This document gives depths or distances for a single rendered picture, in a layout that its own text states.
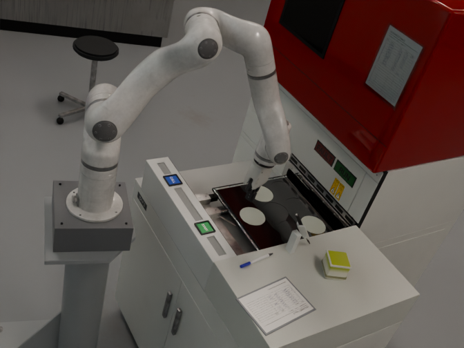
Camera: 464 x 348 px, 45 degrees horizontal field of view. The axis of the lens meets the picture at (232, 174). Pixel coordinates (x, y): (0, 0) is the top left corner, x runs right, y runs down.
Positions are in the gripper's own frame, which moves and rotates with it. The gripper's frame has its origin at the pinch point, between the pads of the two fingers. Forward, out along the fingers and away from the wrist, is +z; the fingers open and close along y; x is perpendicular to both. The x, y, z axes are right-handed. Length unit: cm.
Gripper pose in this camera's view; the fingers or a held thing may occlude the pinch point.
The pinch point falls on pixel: (250, 195)
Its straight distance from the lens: 203.8
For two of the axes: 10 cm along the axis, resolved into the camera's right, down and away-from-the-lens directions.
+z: -2.9, 8.0, 5.3
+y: -5.7, 3.0, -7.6
